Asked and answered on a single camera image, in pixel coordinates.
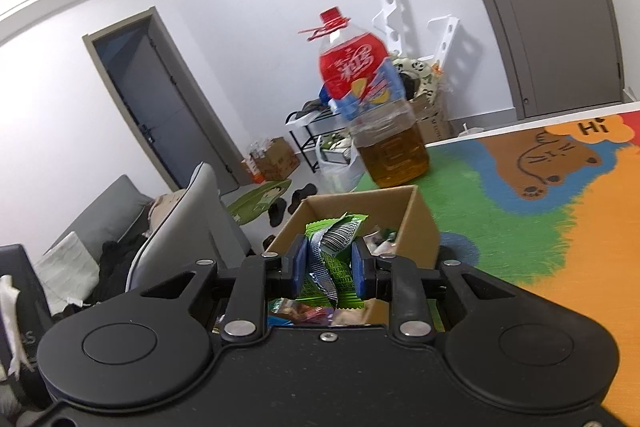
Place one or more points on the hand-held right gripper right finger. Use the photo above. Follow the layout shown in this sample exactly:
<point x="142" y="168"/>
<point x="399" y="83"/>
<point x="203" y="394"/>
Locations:
<point x="359" y="269"/>

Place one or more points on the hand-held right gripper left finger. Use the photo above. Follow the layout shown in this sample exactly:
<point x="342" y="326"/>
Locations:
<point x="300" y="272"/>

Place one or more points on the green snack packet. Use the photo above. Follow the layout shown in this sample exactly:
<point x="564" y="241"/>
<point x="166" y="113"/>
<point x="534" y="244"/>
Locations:
<point x="332" y="267"/>

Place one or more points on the pink purple snack packet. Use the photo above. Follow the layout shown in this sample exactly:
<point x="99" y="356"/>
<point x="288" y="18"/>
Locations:
<point x="320" y="315"/>

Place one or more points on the black slipper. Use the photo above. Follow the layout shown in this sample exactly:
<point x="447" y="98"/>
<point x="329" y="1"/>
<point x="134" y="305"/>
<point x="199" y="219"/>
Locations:
<point x="276" y="212"/>
<point x="301" y="198"/>

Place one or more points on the green floor rug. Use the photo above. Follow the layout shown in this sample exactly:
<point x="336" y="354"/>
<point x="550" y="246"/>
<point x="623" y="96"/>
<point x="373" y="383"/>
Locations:
<point x="255" y="202"/>

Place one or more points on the white plastic bag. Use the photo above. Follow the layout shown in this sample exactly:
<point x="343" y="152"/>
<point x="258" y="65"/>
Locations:
<point x="337" y="174"/>

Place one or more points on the orange carton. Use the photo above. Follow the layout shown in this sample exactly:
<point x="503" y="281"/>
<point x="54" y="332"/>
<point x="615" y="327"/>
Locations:
<point x="252" y="172"/>

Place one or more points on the small printed cardboard box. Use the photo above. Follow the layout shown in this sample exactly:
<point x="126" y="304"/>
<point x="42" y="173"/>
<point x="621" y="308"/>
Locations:
<point x="275" y="159"/>

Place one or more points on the grey chair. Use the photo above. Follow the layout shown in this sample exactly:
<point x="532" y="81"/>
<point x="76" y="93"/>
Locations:
<point x="190" y="227"/>

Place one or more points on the colourful cartoon table mat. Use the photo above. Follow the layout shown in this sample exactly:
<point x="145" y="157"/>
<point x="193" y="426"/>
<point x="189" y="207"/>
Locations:
<point x="500" y="247"/>

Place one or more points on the black shoe rack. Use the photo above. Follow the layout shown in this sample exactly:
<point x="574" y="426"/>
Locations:
<point x="300" y="119"/>

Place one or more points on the dark cloth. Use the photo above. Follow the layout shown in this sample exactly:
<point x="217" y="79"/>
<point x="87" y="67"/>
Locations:
<point x="117" y="262"/>

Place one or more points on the large iced tea bottle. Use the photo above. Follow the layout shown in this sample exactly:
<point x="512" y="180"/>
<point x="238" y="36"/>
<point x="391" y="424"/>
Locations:
<point x="360" y="72"/>

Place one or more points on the grey sofa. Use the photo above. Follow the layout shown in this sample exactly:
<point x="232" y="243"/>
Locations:
<point x="95" y="212"/>

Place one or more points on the dark blue door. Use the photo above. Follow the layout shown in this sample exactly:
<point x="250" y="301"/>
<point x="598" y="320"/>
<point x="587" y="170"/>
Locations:
<point x="155" y="107"/>

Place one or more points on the white pillow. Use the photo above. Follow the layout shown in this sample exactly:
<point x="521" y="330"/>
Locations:
<point x="65" y="267"/>

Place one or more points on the white crumpled cloth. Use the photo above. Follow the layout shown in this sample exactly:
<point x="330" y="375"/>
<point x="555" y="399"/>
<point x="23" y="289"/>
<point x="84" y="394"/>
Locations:
<point x="10" y="307"/>

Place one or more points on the grey door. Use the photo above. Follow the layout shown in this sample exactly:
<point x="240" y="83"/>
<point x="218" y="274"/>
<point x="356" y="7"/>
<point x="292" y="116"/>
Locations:
<point x="550" y="32"/>

